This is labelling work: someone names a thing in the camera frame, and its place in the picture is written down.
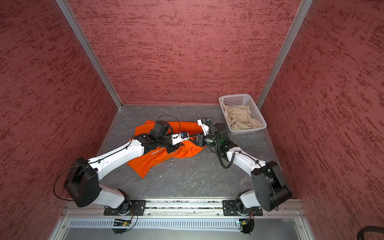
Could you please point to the aluminium front rail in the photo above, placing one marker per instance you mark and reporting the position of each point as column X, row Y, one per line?
column 186, row 208

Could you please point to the beige shorts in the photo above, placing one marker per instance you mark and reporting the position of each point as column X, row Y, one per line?
column 240, row 118

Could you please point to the aluminium corner post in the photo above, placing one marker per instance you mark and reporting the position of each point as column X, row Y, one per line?
column 79, row 33
column 290, row 37

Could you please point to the white plastic laundry basket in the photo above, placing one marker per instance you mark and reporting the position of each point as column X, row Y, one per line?
column 242, row 99

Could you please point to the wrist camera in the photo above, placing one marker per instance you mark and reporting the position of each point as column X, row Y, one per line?
column 204, row 124
column 179, row 138

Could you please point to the white slotted cable duct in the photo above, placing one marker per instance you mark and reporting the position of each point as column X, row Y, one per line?
column 199, row 224

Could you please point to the left small circuit board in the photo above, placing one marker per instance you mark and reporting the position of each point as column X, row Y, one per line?
column 122, row 223

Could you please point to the orange shorts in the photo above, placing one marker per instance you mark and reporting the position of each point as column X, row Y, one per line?
column 142, row 165

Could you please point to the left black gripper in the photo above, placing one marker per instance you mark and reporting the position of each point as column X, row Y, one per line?
column 173, row 148

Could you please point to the right aluminium corner post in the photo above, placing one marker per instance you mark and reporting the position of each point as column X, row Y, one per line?
column 290, row 37

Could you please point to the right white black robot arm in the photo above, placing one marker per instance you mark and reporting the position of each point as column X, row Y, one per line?
column 271, row 188

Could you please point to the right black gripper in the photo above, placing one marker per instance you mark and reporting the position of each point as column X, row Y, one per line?
column 200, row 140

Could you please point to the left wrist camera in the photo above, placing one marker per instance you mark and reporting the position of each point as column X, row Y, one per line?
column 179, row 138

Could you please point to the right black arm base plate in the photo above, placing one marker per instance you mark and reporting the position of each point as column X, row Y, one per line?
column 231, row 208

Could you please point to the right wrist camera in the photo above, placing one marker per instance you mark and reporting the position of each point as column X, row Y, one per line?
column 204, row 124

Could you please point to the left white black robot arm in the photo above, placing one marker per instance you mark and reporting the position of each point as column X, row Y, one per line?
column 82, row 182

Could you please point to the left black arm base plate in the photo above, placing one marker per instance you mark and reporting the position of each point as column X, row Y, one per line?
column 127, row 208

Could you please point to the left aluminium corner post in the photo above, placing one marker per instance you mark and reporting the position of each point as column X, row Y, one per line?
column 79, row 33

